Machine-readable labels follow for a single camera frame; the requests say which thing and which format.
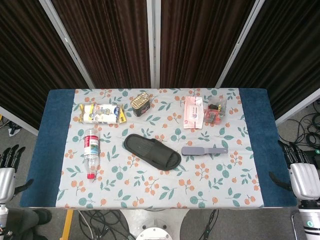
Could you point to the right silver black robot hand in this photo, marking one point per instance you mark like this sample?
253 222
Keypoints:
305 180

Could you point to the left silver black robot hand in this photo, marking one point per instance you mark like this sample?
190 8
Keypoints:
6 182

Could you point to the black slipper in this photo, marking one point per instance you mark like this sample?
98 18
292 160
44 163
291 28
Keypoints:
147 151

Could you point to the blue table cover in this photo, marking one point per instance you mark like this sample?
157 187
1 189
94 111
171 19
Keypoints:
47 140

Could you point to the clear bottle with red cap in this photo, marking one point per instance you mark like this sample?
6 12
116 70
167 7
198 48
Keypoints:
91 147

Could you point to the clear box with red parts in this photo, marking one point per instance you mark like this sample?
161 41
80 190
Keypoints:
215 112

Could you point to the yellow snack package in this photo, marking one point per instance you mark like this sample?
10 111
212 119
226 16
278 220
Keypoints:
102 113

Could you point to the brown room divider panel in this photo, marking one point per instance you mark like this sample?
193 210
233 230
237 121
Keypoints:
107 42
282 57
27 62
200 42

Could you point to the pink wet wipes packet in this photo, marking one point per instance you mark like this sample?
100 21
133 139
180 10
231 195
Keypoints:
193 112

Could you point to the floral tablecloth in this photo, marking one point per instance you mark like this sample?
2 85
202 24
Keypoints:
160 190

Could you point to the gold rectangular tin can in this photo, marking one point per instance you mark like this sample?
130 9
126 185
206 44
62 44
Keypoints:
140 105

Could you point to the round white robot torso top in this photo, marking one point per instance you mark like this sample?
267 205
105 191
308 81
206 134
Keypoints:
153 233

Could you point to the white table pedestal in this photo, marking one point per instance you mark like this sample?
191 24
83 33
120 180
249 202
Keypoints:
155 216

